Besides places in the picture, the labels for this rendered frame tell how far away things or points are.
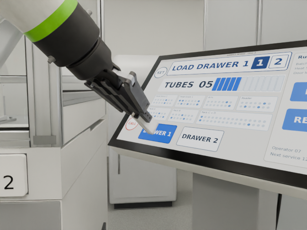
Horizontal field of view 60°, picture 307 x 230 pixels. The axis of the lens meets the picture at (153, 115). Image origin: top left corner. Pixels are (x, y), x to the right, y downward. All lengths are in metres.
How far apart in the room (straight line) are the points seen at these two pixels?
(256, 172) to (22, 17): 0.41
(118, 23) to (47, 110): 3.38
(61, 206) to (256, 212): 0.50
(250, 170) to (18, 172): 0.58
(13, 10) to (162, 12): 3.82
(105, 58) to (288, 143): 0.32
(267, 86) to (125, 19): 3.62
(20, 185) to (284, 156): 0.63
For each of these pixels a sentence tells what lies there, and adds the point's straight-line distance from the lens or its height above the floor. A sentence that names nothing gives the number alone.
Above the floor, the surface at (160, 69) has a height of 1.15.
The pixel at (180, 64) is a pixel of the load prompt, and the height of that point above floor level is 1.16.
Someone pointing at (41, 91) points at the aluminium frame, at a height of 1.09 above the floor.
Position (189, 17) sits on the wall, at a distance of 4.26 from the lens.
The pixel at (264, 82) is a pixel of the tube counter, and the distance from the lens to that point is 0.57.
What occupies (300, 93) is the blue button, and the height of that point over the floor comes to 1.09.
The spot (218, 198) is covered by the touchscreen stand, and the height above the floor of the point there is 0.86.
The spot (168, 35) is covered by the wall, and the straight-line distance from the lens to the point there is 4.12.
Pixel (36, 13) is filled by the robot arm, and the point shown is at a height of 1.20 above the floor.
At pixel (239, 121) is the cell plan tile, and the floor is 1.04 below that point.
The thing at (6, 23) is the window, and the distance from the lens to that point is 0.82.
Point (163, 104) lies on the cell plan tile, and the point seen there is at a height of 1.06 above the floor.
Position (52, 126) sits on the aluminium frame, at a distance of 0.76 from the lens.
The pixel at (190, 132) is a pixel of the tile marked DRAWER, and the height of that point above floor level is 1.01.
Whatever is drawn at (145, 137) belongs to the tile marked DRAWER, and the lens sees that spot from 0.61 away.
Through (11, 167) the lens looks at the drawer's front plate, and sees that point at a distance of 0.80.
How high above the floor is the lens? 1.10
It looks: 6 degrees down
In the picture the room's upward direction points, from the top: straight up
